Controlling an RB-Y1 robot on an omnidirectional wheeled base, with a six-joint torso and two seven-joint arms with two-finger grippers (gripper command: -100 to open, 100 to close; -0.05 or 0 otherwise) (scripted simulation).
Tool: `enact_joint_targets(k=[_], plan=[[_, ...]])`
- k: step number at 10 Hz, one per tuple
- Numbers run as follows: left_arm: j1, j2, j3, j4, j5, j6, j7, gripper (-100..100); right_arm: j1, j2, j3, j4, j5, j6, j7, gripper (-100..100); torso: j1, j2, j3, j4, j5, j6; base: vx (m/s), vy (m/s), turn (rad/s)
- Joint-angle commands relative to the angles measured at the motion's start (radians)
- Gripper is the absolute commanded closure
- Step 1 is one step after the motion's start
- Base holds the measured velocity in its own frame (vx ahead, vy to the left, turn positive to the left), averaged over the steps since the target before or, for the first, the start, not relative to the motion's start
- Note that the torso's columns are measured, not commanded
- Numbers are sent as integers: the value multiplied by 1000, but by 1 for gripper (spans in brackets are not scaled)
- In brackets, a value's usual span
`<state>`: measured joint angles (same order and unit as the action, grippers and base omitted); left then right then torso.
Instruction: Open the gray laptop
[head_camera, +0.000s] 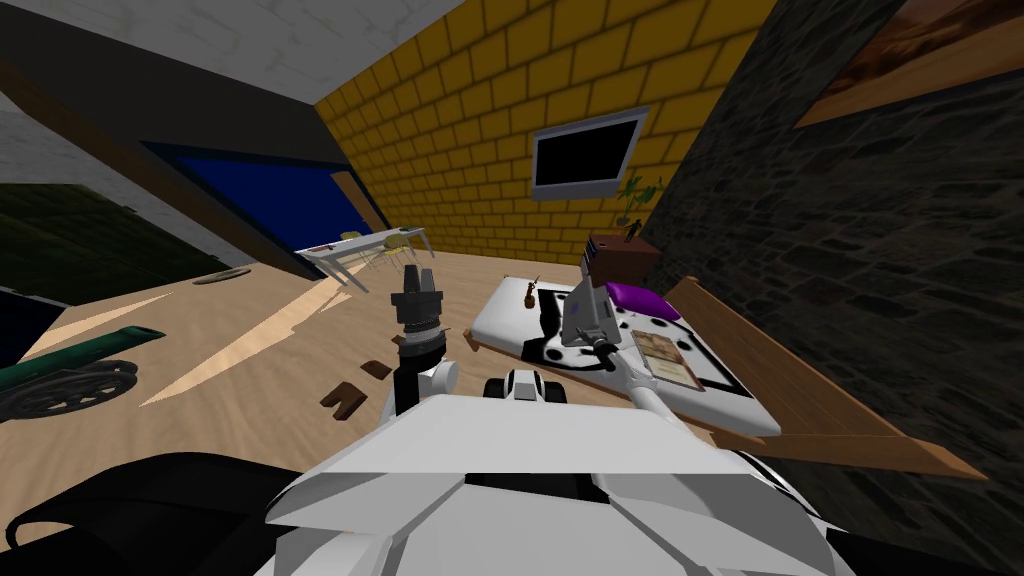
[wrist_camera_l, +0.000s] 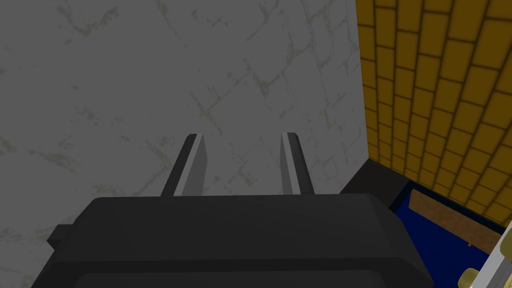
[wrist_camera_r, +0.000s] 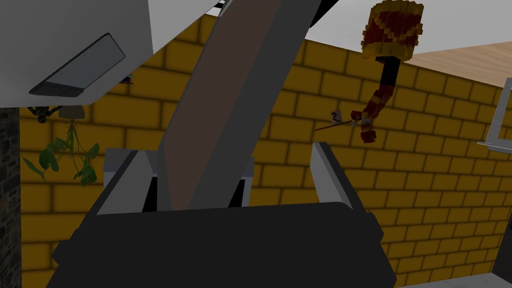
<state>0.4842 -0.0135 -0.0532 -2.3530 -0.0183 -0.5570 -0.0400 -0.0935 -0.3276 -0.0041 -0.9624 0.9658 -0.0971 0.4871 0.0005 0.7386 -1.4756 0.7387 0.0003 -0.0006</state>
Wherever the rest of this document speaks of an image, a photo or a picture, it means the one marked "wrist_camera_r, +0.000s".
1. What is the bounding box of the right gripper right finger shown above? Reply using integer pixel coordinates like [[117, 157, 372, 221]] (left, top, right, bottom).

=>
[[309, 141, 367, 211]]

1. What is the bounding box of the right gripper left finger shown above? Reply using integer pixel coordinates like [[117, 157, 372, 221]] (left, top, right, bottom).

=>
[[92, 150, 155, 217]]

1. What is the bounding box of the green potted plant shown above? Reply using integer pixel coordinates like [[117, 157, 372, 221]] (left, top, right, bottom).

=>
[[21, 104, 101, 188]]

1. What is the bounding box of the grey and brown upright panel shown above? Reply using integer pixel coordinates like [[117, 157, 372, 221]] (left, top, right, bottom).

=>
[[156, 0, 323, 212]]

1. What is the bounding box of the yellow and red lamp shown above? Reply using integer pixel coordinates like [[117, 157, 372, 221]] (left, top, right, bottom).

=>
[[314, 0, 425, 145]]

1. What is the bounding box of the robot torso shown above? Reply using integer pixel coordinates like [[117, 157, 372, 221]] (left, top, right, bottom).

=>
[[0, 0, 226, 109]]

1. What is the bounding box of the grey window frame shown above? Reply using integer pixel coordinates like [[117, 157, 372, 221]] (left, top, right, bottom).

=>
[[477, 77, 512, 155]]

